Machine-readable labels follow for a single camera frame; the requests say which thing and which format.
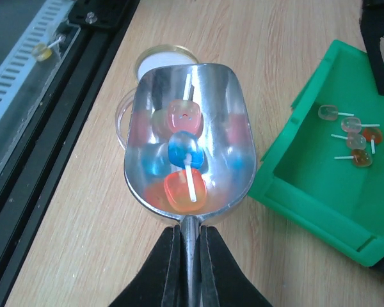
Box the white round jar lid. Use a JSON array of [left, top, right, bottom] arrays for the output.
[[134, 44, 200, 81]]

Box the yellow lollipop on rail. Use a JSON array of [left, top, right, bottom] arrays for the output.
[[31, 35, 66, 62]]

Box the blue square lollipop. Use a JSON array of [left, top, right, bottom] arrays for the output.
[[168, 130, 204, 169]]

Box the clear plastic jar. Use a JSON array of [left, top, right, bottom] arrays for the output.
[[115, 88, 136, 150]]

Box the silver metal scoop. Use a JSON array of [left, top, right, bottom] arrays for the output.
[[122, 63, 257, 306]]

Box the green bin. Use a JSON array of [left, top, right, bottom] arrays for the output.
[[249, 40, 384, 267]]

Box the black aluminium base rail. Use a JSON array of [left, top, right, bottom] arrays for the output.
[[0, 1, 138, 306]]

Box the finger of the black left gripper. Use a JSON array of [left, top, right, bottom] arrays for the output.
[[359, 1, 384, 96]]

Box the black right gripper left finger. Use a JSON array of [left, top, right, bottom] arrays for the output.
[[110, 226, 181, 307]]

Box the light blue slotted cable duct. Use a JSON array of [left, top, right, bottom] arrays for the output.
[[0, 1, 74, 121]]

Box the pink square lollipop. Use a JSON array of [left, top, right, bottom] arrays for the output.
[[166, 74, 202, 135]]

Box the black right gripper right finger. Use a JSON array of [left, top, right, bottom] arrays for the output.
[[200, 226, 271, 307]]

